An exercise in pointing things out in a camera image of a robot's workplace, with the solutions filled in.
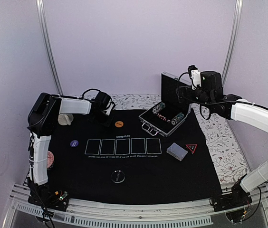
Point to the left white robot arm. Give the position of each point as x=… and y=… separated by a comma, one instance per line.
x=43, y=119

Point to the red patterned round tin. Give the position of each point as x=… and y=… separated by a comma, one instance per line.
x=50, y=160

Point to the purple small blind button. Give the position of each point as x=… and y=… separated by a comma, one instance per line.
x=74, y=143

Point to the left aluminium frame post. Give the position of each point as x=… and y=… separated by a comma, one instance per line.
x=47, y=44

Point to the aluminium poker chip case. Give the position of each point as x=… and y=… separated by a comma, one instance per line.
x=154, y=125

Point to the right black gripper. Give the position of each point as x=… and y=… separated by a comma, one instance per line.
x=182, y=93

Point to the black poker table mat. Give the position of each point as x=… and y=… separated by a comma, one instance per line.
x=152, y=176

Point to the clear dealer button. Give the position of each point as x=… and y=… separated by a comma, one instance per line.
x=117, y=176

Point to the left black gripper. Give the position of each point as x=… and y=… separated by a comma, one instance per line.
x=108, y=123

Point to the orange big blind button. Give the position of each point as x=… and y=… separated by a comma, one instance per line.
x=119, y=124

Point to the poker chip row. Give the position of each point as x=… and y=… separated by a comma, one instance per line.
x=158, y=108
x=178, y=118

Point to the small green circuit board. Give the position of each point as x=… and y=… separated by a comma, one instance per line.
x=61, y=195

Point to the blue playing card deck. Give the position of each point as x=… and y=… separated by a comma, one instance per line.
x=177, y=151

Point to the cream ceramic mug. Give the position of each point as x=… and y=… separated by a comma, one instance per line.
x=65, y=119

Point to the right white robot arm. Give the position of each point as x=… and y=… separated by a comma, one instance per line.
x=239, y=110

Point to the red black triangle card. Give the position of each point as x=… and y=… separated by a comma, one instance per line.
x=191, y=147

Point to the right aluminium frame post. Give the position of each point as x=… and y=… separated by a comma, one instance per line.
x=232, y=40

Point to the red dice row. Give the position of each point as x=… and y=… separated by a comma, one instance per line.
x=162, y=117

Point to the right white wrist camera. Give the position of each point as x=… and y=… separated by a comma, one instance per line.
x=195, y=76

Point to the aluminium frame post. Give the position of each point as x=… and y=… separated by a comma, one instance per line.
x=47, y=44
x=232, y=40

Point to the floral white tablecloth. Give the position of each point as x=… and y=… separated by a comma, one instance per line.
x=228, y=160

